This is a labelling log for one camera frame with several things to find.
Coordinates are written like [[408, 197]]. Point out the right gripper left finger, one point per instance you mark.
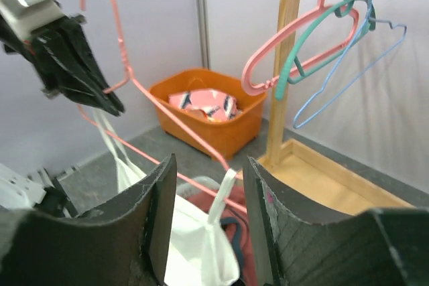
[[123, 241]]

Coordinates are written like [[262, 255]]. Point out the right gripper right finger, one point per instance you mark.
[[297, 241]]

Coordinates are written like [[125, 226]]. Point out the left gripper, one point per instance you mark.
[[65, 63]]

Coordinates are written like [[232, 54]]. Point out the white tank top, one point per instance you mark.
[[199, 251]]

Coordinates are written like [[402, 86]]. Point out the dusty rose tank top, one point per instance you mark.
[[236, 226]]

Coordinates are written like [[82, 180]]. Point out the wooden clothes rack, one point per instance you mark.
[[302, 168]]

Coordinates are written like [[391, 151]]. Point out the orange plastic bin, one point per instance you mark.
[[227, 137]]

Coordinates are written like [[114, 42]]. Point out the patterned clothes in bin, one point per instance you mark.
[[208, 103]]

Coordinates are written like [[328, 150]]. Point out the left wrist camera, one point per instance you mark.
[[25, 16]]

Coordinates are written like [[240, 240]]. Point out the aluminium wall profile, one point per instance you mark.
[[203, 32]]

